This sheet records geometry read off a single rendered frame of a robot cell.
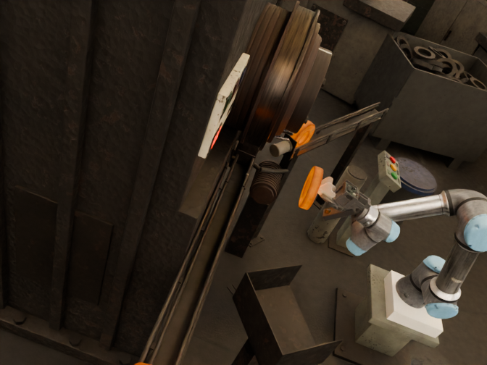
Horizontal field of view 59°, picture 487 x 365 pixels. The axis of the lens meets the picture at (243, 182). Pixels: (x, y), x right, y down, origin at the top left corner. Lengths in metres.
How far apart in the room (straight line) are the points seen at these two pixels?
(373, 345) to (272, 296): 0.96
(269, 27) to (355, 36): 2.85
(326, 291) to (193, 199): 1.34
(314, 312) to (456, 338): 0.84
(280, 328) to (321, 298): 0.99
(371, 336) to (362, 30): 2.68
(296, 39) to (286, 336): 0.86
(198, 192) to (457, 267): 1.00
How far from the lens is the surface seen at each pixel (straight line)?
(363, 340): 2.27
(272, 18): 1.32
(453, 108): 3.83
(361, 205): 1.55
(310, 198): 1.47
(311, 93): 1.31
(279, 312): 1.42
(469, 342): 2.80
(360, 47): 4.11
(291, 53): 1.23
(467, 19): 5.50
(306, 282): 2.39
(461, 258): 1.75
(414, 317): 2.09
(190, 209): 1.19
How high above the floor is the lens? 1.70
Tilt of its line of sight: 38 degrees down
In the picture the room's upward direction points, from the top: 23 degrees clockwise
